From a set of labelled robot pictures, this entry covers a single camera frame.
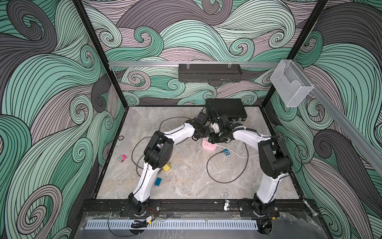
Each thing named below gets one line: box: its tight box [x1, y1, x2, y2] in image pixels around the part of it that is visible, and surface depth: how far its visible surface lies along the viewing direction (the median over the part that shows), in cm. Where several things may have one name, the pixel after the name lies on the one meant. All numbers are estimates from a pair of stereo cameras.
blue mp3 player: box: [222, 148, 231, 156], surface depth 94 cm
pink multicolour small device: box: [117, 154, 128, 163], surface depth 91 cm
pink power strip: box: [201, 137, 218, 152], surface depth 96 cm
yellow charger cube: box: [162, 163, 172, 172], surface depth 87 cm
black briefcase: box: [205, 98, 248, 122], surface depth 120 cm
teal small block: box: [154, 177, 163, 187], surface depth 83 cm
